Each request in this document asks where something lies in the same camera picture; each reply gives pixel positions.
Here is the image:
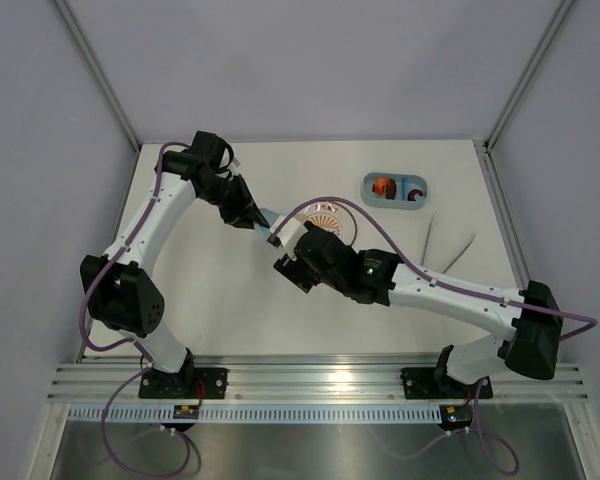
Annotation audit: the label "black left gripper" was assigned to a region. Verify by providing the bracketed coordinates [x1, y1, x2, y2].
[198, 174, 269, 231]

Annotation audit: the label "light blue lunch box lid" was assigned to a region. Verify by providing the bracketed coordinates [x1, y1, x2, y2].
[254, 208, 281, 240]

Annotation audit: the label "red shrimp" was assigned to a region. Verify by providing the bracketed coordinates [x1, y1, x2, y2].
[372, 177, 392, 196]

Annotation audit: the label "dark sea cucumber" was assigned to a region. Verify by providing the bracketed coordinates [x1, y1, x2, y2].
[383, 179, 397, 200]

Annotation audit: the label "dark red sausage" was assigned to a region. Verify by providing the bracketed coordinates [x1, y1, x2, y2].
[407, 189, 424, 202]

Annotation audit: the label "metal food tongs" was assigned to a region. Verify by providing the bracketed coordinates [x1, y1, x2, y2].
[420, 212, 477, 274]

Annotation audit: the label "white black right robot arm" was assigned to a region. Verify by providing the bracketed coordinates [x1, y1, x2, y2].
[273, 222, 563, 398]

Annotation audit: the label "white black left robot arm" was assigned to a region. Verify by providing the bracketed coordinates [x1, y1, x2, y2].
[79, 131, 270, 398]

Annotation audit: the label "light blue lunch box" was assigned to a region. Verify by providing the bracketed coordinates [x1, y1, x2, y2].
[361, 172, 428, 210]

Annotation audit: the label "round printed ceramic plate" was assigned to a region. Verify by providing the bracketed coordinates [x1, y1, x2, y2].
[294, 201, 359, 246]

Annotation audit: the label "right small circuit board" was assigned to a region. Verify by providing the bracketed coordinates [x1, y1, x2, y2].
[440, 405, 473, 431]

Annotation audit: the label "small circuit board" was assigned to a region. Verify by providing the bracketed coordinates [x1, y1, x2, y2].
[173, 404, 200, 420]
[440, 405, 473, 431]

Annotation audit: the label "left small circuit board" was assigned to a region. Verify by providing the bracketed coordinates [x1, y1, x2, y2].
[173, 404, 200, 420]

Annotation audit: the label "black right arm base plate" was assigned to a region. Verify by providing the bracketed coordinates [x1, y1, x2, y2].
[400, 367, 478, 400]

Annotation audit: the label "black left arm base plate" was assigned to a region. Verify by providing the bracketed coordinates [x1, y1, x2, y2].
[138, 367, 229, 400]

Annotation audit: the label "right aluminium frame post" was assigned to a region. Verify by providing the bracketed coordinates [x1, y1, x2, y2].
[484, 0, 578, 155]

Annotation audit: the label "aluminium frame post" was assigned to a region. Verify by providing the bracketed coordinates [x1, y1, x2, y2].
[49, 0, 142, 154]
[484, 0, 578, 155]

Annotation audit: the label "aluminium front rail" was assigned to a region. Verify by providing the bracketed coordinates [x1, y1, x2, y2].
[47, 355, 591, 404]

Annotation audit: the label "white slotted cable duct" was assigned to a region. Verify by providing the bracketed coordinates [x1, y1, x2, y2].
[68, 403, 441, 424]

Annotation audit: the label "left aluminium frame post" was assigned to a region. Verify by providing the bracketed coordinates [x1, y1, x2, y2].
[49, 0, 142, 154]

